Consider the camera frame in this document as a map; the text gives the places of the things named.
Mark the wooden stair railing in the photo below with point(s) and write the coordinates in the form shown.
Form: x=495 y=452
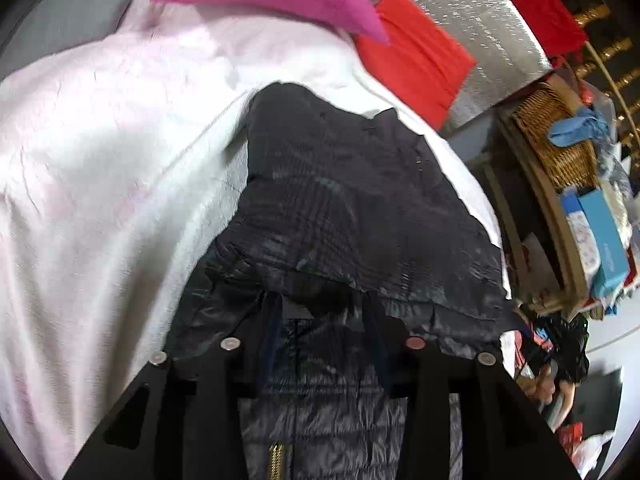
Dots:
x=615 y=47

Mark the red pillow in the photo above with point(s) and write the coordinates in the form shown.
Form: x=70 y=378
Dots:
x=415 y=60

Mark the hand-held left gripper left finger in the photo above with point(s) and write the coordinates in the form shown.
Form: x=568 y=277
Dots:
x=220 y=390

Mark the wooden table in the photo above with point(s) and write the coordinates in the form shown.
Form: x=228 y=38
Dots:
x=565 y=255

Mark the white printed tissue pack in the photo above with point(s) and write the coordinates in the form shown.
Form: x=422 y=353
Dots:
x=582 y=240

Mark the black quilted jacket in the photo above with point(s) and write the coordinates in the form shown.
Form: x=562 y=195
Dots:
x=350 y=185

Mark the white blanket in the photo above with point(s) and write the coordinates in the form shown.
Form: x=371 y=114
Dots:
x=100 y=160

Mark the red fleece cloth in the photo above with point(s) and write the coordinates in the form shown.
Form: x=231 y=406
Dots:
x=540 y=5

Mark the person's right hand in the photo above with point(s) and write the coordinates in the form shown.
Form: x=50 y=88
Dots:
x=546 y=385

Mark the silver foil insulation mat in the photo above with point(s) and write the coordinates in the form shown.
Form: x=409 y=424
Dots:
x=475 y=20

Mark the white plastic bag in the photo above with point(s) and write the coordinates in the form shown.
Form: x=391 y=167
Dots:
x=592 y=452

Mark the light blue cloth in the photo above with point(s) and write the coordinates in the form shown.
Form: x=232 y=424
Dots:
x=580 y=127

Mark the shiny dark cloth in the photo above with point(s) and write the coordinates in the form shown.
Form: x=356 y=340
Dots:
x=570 y=345

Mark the blue cardboard box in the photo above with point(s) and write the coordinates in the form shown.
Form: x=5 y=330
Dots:
x=605 y=245

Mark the large wicker basket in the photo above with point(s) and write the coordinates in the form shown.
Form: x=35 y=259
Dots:
x=555 y=145

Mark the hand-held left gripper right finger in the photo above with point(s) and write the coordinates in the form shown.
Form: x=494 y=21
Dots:
x=430 y=410

